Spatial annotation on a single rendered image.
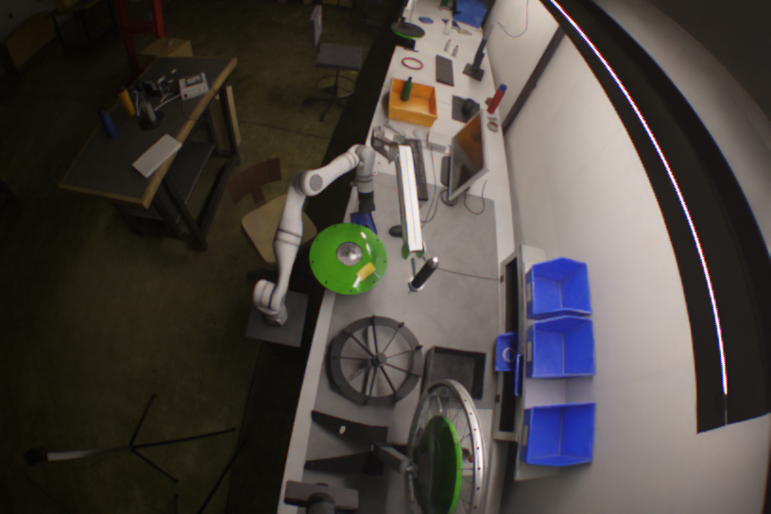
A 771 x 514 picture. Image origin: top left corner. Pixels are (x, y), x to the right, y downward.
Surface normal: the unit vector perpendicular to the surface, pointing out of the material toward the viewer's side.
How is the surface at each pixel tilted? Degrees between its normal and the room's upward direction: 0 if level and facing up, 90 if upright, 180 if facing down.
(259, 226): 0
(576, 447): 90
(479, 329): 0
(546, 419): 0
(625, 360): 90
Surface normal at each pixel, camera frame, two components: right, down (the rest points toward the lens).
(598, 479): -0.97, -0.24
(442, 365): 0.19, -0.50
